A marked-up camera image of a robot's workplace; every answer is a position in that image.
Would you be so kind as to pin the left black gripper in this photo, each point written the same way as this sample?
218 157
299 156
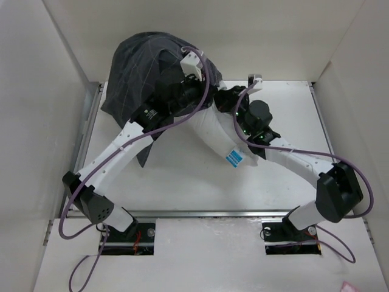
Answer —
201 86

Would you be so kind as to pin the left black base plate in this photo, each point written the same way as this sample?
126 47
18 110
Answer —
139 244

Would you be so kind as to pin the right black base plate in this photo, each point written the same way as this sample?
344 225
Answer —
278 241

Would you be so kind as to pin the white pillow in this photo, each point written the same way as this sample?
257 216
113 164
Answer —
217 131

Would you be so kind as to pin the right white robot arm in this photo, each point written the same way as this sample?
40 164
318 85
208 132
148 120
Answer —
337 188

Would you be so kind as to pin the blue white pillow label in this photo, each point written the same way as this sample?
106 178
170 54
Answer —
235 157

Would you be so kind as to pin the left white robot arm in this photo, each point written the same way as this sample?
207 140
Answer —
87 188

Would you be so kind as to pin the pink object in corner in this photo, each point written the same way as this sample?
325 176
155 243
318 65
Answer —
347 287

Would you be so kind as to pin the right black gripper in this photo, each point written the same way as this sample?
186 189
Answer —
224 98

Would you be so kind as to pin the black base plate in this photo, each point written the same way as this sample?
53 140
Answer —
139 244
278 241

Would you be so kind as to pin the aluminium rail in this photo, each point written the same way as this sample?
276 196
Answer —
207 213

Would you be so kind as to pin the dark grey checked pillowcase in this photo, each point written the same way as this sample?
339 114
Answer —
137 65

